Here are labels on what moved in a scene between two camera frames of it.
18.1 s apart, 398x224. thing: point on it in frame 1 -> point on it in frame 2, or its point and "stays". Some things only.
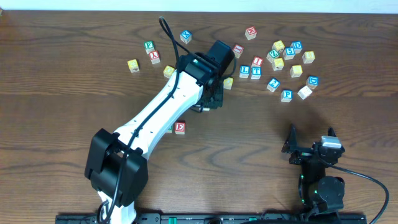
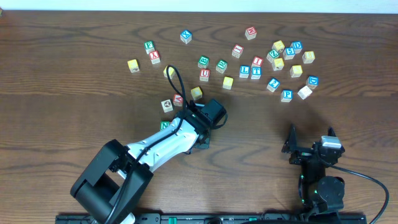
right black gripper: x=306 y=150 stays
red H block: x=250 y=33 stays
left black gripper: x=212 y=98 -> x=203 y=143
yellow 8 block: x=308 y=57 stays
